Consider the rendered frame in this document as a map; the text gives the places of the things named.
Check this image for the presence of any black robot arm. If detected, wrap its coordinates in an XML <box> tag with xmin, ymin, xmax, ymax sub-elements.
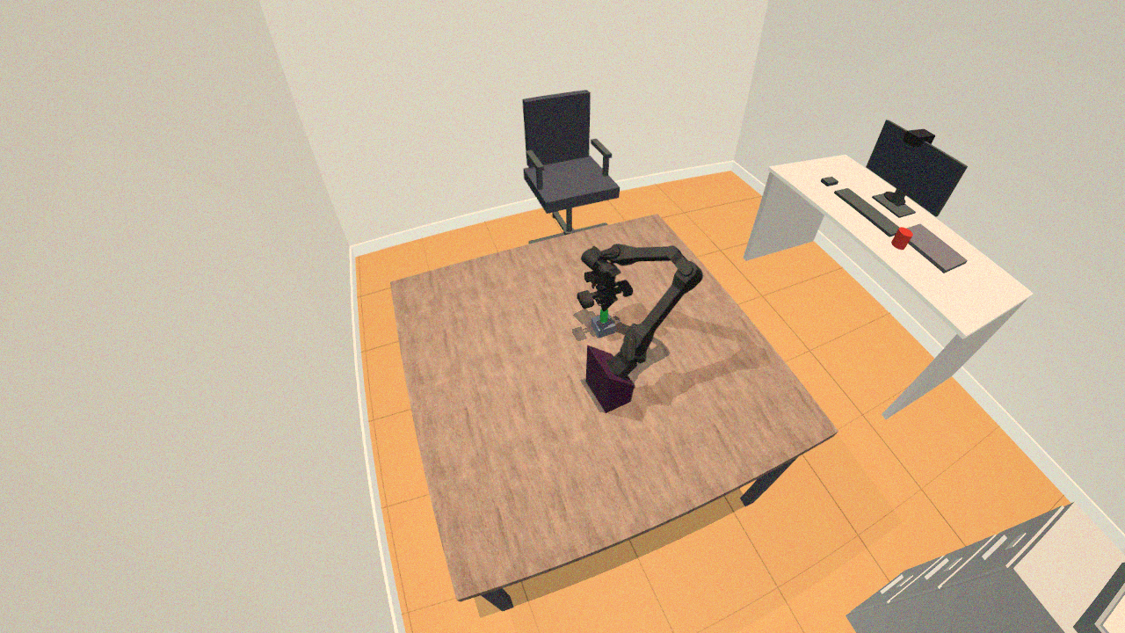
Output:
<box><xmin>581</xmin><ymin>244</ymin><xmax>703</xmax><ymax>380</ymax></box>

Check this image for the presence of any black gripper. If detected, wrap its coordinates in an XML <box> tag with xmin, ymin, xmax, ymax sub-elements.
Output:
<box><xmin>577</xmin><ymin>275</ymin><xmax>633</xmax><ymax>311</ymax></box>

